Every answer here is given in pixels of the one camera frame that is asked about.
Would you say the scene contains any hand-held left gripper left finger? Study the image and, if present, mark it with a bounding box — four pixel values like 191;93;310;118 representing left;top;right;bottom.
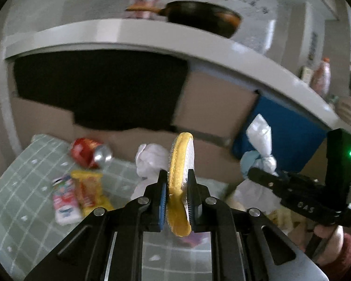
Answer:
23;169;168;281

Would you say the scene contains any black frying pan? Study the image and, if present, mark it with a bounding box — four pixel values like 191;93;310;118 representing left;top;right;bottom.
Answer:
126;0;243;39

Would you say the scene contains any white kitchen counter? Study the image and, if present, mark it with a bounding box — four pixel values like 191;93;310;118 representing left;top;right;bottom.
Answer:
3;19;348;132

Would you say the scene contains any person's right hand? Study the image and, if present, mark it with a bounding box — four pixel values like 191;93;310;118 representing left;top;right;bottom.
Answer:
313;222;346;267

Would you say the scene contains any green checked tablecloth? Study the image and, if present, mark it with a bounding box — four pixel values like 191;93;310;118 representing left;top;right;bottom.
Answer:
0;134;231;281

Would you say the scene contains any white crumpled tissue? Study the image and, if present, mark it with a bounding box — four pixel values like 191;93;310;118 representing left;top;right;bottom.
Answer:
132;143;170;202

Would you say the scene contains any pink white packet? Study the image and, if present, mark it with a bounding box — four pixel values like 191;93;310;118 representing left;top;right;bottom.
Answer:
52;175;83;226

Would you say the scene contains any orange cap plastic bottle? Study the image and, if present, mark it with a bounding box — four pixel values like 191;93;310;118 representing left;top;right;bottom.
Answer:
310;57;332;97

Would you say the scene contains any blue towel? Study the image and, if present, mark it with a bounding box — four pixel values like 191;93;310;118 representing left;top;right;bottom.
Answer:
232;95;331;170

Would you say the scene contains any red drink can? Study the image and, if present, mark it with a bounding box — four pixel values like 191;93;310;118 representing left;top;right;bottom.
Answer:
69;137;113;169

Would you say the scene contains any cardboard box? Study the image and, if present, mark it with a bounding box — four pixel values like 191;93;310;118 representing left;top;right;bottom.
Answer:
10;70;259;182

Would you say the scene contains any purple eggplant plush toy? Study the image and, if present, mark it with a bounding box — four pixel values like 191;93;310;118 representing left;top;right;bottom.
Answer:
180;231;207;246

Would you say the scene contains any black cloth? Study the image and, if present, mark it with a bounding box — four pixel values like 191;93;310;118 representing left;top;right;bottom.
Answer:
13;50;190;132

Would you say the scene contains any yellow scrubbing pad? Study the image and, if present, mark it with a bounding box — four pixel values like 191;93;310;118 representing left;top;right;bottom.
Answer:
167;133;195;237

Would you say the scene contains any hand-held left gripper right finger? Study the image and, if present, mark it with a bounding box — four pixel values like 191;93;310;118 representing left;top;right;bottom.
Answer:
187;170;329;281

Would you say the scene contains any white knotted plastic bag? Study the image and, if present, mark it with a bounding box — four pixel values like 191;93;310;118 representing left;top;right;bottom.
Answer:
237;114;281;214

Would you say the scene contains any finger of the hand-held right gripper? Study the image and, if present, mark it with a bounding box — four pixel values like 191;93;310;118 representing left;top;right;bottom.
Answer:
247;167;293;200

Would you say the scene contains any yellow snack packet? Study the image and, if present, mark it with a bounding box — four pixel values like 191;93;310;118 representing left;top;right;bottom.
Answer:
70;170;114;215

